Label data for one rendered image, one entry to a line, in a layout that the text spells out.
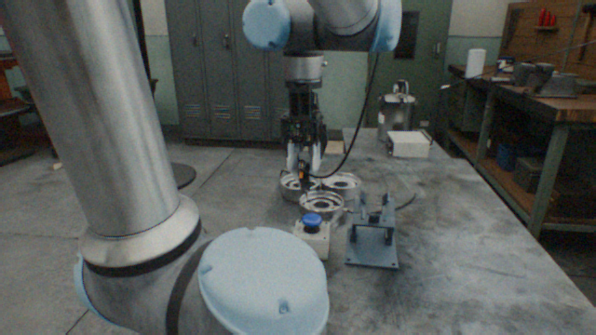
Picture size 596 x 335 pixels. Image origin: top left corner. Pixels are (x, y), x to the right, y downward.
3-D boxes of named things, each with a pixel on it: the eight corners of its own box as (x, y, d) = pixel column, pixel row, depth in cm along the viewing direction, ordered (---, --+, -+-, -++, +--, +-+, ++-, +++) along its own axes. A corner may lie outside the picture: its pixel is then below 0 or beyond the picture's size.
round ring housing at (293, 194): (319, 204, 92) (320, 189, 91) (279, 203, 93) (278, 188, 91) (318, 186, 102) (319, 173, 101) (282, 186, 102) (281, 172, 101)
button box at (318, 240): (296, 237, 78) (296, 218, 76) (329, 240, 77) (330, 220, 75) (291, 261, 70) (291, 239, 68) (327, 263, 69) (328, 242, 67)
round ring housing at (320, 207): (296, 225, 83) (296, 208, 81) (302, 204, 92) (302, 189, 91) (342, 228, 81) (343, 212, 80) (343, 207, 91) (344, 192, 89)
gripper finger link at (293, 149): (279, 187, 73) (283, 143, 70) (285, 176, 79) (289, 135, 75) (294, 189, 73) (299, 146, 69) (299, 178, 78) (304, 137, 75)
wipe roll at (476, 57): (462, 75, 277) (467, 48, 270) (478, 76, 276) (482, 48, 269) (467, 77, 267) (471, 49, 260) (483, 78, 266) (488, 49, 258)
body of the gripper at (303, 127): (278, 147, 68) (277, 83, 64) (288, 135, 76) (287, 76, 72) (318, 150, 67) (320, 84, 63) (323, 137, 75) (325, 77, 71)
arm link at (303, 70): (287, 54, 70) (329, 54, 69) (287, 77, 72) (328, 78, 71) (278, 57, 64) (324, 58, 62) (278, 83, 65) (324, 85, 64)
